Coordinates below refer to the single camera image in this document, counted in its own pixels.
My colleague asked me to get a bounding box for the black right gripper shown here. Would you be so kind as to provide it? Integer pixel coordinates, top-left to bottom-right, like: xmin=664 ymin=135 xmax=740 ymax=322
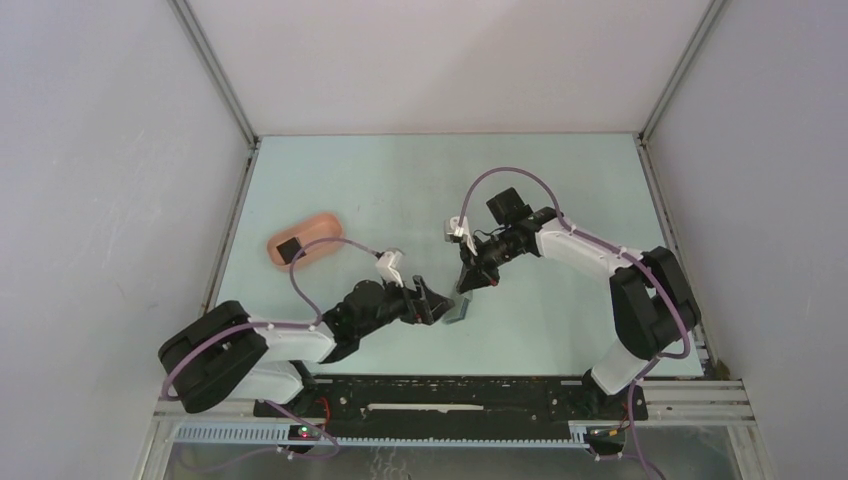
xmin=458 ymin=228 xmax=526 ymax=292

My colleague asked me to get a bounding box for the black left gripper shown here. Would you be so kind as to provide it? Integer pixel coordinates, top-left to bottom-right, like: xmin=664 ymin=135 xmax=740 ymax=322
xmin=357 ymin=272 xmax=453 ymax=338

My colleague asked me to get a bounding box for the pink oval tray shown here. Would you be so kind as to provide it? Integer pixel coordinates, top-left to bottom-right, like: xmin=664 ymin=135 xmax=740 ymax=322
xmin=266 ymin=212 xmax=345 ymax=272

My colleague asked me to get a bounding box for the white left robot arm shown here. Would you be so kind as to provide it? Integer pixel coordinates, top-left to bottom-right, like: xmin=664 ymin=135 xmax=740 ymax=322
xmin=157 ymin=275 xmax=455 ymax=417

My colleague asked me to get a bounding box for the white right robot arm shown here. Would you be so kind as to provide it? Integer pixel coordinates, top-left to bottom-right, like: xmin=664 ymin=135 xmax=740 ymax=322
xmin=444 ymin=188 xmax=702 ymax=418

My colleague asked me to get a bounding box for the black credit card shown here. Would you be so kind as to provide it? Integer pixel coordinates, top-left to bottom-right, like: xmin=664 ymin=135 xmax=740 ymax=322
xmin=276 ymin=237 xmax=302 ymax=265

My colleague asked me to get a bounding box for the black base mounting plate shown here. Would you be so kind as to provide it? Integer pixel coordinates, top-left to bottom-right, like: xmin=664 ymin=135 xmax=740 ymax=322
xmin=286 ymin=374 xmax=648 ymax=442

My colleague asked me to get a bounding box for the left controller board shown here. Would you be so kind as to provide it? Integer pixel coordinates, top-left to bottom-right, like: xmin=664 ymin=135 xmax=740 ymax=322
xmin=288 ymin=425 xmax=323 ymax=441

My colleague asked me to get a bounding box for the controller board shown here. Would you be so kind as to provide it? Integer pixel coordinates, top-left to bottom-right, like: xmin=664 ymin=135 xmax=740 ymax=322
xmin=288 ymin=425 xmax=323 ymax=441
xmin=586 ymin=427 xmax=626 ymax=439

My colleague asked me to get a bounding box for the right controller board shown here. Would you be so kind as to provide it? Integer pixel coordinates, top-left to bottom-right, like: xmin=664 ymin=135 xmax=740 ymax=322
xmin=586 ymin=427 xmax=626 ymax=439

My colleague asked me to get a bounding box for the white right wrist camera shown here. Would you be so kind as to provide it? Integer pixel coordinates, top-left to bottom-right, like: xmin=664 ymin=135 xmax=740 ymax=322
xmin=443 ymin=216 xmax=477 ymax=256

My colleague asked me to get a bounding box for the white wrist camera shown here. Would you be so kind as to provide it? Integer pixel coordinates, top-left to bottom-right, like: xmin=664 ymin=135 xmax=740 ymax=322
xmin=375 ymin=248 xmax=404 ymax=287
xmin=443 ymin=216 xmax=477 ymax=256

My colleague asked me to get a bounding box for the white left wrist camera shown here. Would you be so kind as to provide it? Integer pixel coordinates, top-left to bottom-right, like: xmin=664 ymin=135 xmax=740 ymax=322
xmin=375 ymin=248 xmax=404 ymax=287

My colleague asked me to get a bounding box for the aluminium frame rail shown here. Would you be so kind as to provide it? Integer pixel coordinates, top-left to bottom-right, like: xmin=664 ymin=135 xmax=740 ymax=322
xmin=135 ymin=376 xmax=772 ymax=479

